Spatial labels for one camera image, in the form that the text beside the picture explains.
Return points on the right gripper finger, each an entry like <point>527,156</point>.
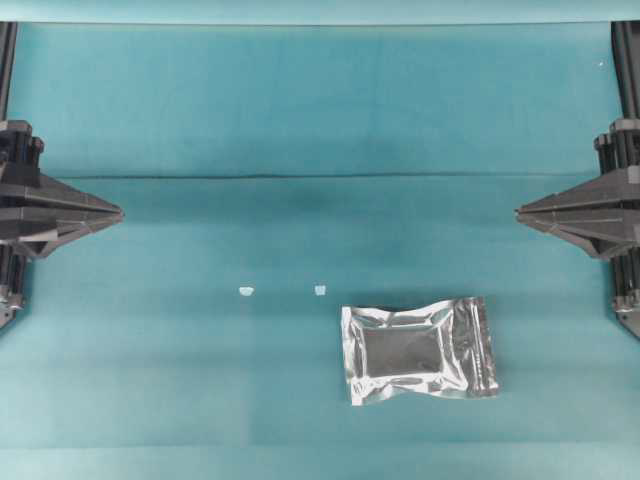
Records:
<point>598,239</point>
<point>602,190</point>

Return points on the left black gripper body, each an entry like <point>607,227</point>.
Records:
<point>20,152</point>

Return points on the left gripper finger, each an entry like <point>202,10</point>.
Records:
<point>72,226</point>
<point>57,194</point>

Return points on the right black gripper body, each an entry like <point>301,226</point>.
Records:
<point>618,154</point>

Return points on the silver zip bag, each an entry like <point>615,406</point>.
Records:
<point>442,350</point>

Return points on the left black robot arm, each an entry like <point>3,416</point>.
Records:
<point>39,214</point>

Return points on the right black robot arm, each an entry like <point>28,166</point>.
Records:
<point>601,216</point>

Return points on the left white tape mark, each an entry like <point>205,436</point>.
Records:
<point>246,291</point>

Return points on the teal table cloth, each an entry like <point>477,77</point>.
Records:
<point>379,148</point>

